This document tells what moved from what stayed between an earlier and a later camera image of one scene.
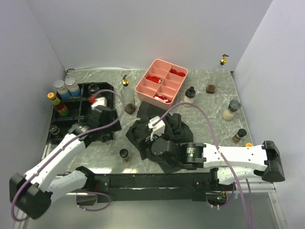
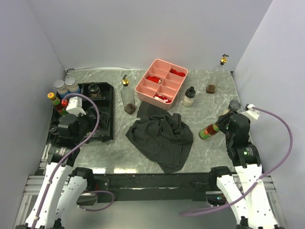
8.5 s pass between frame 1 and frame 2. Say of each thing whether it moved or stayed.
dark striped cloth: stayed
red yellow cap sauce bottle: stayed
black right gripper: moved
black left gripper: moved
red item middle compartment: stayed
